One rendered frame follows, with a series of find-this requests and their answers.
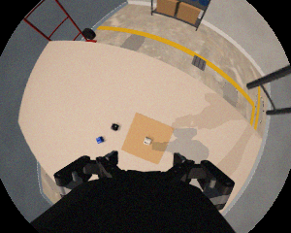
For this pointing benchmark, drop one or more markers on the white die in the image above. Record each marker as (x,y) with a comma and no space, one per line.
(147,141)

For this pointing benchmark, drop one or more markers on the black die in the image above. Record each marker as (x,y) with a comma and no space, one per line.
(114,127)

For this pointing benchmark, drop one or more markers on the tan flat mat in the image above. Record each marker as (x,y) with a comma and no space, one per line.
(142,127)

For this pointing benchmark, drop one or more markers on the blue die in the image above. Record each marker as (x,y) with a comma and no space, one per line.
(100,140)

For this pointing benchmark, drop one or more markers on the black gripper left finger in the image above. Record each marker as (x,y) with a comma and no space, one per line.
(82,169)

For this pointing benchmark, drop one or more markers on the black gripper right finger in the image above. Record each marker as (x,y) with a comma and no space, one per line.
(215,184)

